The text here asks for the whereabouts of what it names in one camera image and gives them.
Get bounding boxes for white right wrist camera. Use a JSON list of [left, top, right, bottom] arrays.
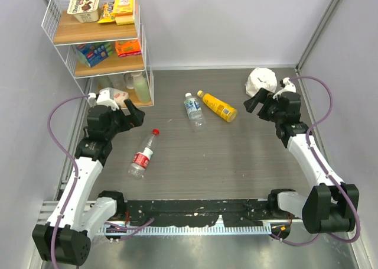
[[273, 77, 296, 99]]

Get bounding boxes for white wire shelf rack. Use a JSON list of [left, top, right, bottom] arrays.
[[42, 0, 154, 107]]

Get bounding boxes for yellow orange cracker box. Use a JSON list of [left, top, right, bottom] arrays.
[[112, 0, 135, 25]]

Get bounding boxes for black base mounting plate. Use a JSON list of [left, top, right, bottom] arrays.
[[124, 199, 296, 228]]

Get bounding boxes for orange snack box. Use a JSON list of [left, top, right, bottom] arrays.
[[115, 40, 142, 57]]

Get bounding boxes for clear bottle blue white label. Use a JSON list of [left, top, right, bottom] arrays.
[[184, 93, 206, 132]]

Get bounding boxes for yellow juice bottle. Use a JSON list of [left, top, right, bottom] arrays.
[[197, 90, 237, 123]]

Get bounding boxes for white yogurt tub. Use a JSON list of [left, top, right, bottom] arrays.
[[67, 0, 100, 23]]

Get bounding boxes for green drink bottle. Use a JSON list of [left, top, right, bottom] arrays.
[[131, 72, 151, 103]]

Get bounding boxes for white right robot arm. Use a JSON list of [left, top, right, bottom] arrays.
[[244, 89, 361, 235]]

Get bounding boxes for blue green box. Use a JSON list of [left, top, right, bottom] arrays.
[[75, 42, 113, 68]]

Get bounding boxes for clear bottle red label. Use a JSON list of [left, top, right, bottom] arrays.
[[128, 131, 159, 179]]

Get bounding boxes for clear bottles on bottom shelf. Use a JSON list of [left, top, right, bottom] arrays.
[[98, 73, 134, 90]]

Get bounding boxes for white pink tissue pack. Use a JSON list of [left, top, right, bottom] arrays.
[[109, 87, 129, 108]]

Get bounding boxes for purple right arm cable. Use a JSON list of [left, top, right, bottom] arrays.
[[270, 75, 361, 247]]

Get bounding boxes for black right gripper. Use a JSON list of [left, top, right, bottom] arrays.
[[244, 87, 284, 124]]

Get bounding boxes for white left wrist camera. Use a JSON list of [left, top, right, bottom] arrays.
[[88, 87, 121, 110]]

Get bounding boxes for white slotted cable duct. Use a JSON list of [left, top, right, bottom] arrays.
[[97, 223, 272, 236]]

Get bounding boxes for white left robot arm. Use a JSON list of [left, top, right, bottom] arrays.
[[32, 99, 145, 268]]

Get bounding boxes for yellow snack bag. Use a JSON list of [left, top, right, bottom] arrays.
[[97, 2, 115, 24]]

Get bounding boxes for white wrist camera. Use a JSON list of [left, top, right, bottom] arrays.
[[88, 87, 121, 110], [273, 77, 296, 99]]

